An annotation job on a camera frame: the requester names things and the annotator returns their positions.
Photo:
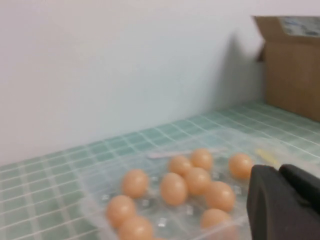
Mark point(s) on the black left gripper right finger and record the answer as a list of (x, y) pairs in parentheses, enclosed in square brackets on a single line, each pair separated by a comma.
[(302, 181)]

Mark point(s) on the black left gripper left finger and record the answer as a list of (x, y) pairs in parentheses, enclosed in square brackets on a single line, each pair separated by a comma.
[(275, 212)]

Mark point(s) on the orange plastic egg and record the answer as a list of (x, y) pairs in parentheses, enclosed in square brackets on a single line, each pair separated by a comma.
[(173, 188), (198, 180), (178, 163), (121, 210), (240, 165), (220, 196), (215, 218), (134, 183), (136, 228), (202, 158)]

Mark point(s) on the brown cardboard box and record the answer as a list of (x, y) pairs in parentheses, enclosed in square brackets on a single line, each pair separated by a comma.
[(292, 80)]

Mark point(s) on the transparent plastic egg box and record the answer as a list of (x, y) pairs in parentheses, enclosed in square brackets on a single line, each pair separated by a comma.
[(155, 180)]

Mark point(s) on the yellow plastic knife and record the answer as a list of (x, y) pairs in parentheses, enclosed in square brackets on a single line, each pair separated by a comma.
[(266, 155)]

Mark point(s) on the green checked tablecloth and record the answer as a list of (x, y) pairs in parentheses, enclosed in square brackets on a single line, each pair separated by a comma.
[(50, 190)]

